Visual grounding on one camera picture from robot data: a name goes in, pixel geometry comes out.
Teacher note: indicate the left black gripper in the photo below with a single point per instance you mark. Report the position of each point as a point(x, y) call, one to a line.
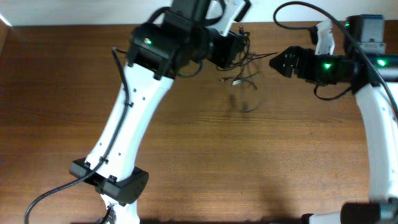
point(230, 47)

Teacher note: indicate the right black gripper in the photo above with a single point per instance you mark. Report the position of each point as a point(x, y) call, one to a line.
point(302, 71)

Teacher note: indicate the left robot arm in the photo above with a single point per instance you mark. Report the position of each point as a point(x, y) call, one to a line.
point(173, 36)

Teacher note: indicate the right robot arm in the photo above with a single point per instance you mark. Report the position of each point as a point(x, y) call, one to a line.
point(355, 53)

